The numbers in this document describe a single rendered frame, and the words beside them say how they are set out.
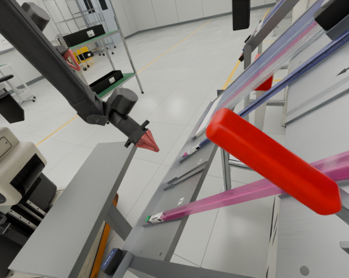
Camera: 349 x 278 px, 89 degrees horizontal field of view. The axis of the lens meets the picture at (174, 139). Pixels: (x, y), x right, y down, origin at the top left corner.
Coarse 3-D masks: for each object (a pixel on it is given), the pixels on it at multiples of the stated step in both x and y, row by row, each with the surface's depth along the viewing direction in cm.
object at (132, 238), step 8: (208, 104) 80; (200, 120) 72; (192, 136) 66; (184, 144) 63; (184, 152) 61; (176, 160) 58; (176, 168) 57; (168, 176) 54; (160, 184) 52; (160, 192) 51; (152, 200) 48; (144, 208) 47; (152, 208) 47; (144, 216) 46; (136, 224) 44; (136, 232) 43; (128, 240) 42; (136, 240) 42; (120, 248) 41; (128, 248) 41
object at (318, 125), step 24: (312, 48) 32; (312, 72) 26; (336, 72) 22; (288, 96) 28; (312, 96) 22; (336, 96) 18; (288, 120) 23; (312, 120) 19; (336, 120) 17; (288, 144) 20; (312, 144) 17; (336, 144) 15; (288, 216) 14; (312, 216) 13; (336, 216) 11; (288, 240) 13; (312, 240) 12; (336, 240) 11; (288, 264) 12; (312, 264) 11; (336, 264) 10
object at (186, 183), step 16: (192, 144) 63; (208, 144) 46; (192, 160) 49; (208, 160) 39; (176, 176) 52; (192, 176) 40; (176, 192) 42; (192, 192) 34; (160, 208) 43; (144, 224) 43; (160, 224) 36; (176, 224) 30; (144, 240) 38; (160, 240) 31; (176, 240) 28; (144, 256) 32; (160, 256) 27
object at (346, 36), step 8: (344, 32) 24; (336, 40) 24; (344, 40) 24; (328, 48) 25; (336, 48) 25; (312, 56) 27; (320, 56) 26; (304, 64) 28; (312, 64) 27; (296, 72) 29; (304, 72) 28; (288, 80) 30; (272, 88) 32; (280, 88) 31; (264, 96) 33; (272, 96) 32; (256, 104) 35; (240, 112) 38; (248, 112) 37; (200, 144) 49
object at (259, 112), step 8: (256, 56) 98; (272, 80) 101; (256, 88) 101; (264, 88) 99; (256, 96) 108; (264, 104) 109; (256, 112) 114; (264, 112) 112; (256, 120) 118; (264, 120) 116
